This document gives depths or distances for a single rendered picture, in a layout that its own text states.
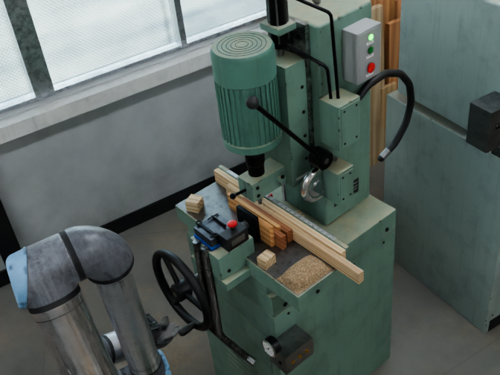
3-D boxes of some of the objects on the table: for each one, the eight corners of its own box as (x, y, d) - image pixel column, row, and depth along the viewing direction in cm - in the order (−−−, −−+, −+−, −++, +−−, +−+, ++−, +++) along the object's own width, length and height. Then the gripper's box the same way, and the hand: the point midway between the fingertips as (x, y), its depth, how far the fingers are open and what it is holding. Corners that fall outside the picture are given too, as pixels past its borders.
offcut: (276, 262, 201) (275, 254, 199) (265, 270, 199) (265, 262, 197) (267, 257, 203) (266, 248, 201) (257, 265, 201) (256, 257, 199)
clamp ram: (224, 237, 211) (220, 215, 206) (242, 225, 215) (239, 204, 209) (242, 251, 205) (239, 228, 200) (260, 239, 209) (258, 216, 203)
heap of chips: (276, 278, 196) (275, 269, 193) (311, 254, 202) (310, 245, 200) (297, 295, 190) (297, 286, 187) (332, 269, 196) (332, 260, 194)
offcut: (186, 210, 224) (184, 202, 222) (193, 202, 227) (190, 193, 225) (198, 213, 223) (196, 204, 220) (204, 204, 226) (202, 196, 223)
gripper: (131, 339, 192) (190, 318, 206) (114, 322, 198) (173, 302, 211) (128, 363, 195) (187, 340, 209) (111, 345, 201) (170, 324, 215)
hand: (175, 329), depth 211 cm, fingers closed
